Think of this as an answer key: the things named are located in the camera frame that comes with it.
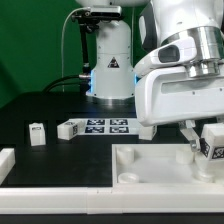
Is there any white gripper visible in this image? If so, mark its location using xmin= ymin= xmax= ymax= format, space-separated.
xmin=134 ymin=37 xmax=224 ymax=152

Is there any black cable bundle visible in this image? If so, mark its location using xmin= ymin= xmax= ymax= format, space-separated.
xmin=41 ymin=75 xmax=92 ymax=93

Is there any white square tabletop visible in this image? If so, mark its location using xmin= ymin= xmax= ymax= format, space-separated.
xmin=112 ymin=144 xmax=224 ymax=185

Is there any white camera cable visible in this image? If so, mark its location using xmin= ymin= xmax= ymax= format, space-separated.
xmin=60 ymin=7 xmax=92 ymax=93

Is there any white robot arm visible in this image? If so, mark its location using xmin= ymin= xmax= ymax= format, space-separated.
xmin=76 ymin=0 xmax=224 ymax=151

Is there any black camera on stand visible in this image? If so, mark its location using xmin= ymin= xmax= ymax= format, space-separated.
xmin=71 ymin=6 xmax=122 ymax=74

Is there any apriltag base sheet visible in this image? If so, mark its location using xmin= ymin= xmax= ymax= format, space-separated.
xmin=71 ymin=118 xmax=140 ymax=135

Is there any white U-shaped obstacle fence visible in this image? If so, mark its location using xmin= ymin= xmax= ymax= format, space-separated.
xmin=0 ymin=147 xmax=224 ymax=215

